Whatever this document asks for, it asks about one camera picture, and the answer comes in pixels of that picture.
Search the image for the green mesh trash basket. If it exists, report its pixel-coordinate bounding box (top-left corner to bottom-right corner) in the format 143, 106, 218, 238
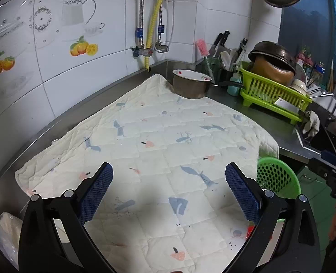
256, 157, 302, 223

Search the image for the brown upturned wok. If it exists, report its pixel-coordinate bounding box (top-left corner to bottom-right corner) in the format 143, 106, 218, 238
248, 41, 296, 86

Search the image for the white quilted patterned cloth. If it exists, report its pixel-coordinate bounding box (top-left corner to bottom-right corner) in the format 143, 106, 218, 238
15, 75, 279, 272

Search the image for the pink bottle brush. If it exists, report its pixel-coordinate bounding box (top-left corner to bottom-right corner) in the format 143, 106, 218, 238
196, 39, 209, 57

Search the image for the steel cleaver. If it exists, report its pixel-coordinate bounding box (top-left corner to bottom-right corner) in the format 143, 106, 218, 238
274, 97, 300, 114

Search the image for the white plastic bag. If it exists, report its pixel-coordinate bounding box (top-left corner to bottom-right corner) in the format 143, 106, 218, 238
0, 212, 23, 269

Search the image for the black handled knife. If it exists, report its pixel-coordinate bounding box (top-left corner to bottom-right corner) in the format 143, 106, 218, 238
209, 30, 230, 58

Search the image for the braided steel water hose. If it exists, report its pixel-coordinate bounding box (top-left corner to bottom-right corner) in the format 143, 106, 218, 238
135, 0, 148, 49

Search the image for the steel pot with white lid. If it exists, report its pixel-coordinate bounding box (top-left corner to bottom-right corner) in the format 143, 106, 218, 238
172, 69, 215, 99

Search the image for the white dish rag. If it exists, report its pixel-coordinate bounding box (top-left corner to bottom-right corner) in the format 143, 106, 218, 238
302, 110, 321, 137

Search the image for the yellow corrugated gas hose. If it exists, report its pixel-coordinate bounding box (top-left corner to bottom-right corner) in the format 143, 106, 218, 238
144, 0, 172, 73

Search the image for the green plastic dish rack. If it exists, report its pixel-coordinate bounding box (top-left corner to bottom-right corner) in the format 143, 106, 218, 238
237, 61, 313, 125

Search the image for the white bowl in rack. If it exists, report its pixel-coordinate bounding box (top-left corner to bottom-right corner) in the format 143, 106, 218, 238
290, 79, 307, 96

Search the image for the green utensil holder cup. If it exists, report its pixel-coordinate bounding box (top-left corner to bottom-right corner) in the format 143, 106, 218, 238
203, 57, 222, 83

